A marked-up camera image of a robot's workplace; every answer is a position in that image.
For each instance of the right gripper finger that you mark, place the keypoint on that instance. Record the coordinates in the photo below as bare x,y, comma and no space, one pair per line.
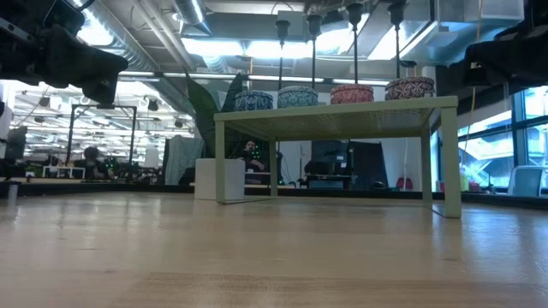
490,64

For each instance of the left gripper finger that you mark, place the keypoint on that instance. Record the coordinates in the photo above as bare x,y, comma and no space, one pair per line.
85,64

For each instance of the black candle holder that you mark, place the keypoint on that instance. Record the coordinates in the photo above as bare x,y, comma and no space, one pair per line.
396,10
314,23
282,30
355,13

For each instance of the pink speckled ball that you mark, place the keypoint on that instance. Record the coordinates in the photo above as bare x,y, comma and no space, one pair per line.
352,94

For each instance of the blue speckled ball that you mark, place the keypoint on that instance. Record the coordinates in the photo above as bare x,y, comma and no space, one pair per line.
253,101

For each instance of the green perforated metal shelf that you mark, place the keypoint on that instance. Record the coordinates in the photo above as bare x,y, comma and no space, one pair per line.
342,111

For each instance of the person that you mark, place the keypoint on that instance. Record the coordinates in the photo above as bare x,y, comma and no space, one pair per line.
91,164
250,160

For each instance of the white table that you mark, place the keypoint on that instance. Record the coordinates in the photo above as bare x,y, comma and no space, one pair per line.
64,168

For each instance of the white chair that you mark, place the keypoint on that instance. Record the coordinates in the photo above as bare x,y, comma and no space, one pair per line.
525,181

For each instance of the grey cloth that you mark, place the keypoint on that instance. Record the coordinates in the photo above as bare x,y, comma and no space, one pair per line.
184,158

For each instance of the red chair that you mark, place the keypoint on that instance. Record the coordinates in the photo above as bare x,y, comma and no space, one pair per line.
404,184

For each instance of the dark panel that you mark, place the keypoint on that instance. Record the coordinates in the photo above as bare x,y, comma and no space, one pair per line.
368,164

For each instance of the green plant in white pot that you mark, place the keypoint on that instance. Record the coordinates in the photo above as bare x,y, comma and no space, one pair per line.
218,179

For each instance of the black stand frame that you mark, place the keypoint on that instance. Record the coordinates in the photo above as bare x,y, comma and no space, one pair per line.
103,106

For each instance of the black aluminium table frame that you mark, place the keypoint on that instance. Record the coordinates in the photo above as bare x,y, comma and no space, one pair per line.
128,188

